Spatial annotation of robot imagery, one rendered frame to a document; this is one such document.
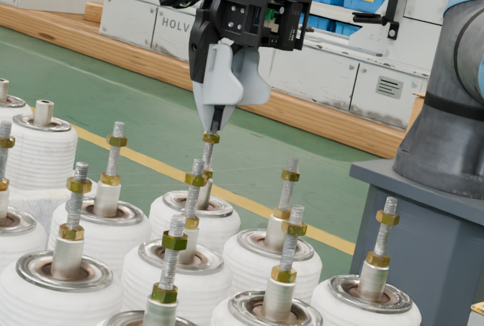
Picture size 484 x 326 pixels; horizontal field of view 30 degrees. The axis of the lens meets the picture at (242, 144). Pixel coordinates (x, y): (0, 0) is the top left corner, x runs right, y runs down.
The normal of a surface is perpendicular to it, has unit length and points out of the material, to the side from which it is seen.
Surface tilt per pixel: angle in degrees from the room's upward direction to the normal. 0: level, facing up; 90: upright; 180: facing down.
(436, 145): 73
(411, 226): 90
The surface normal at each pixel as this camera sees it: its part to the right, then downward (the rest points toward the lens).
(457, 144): -0.27, -0.16
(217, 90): -0.65, 0.04
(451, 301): 0.08, 0.23
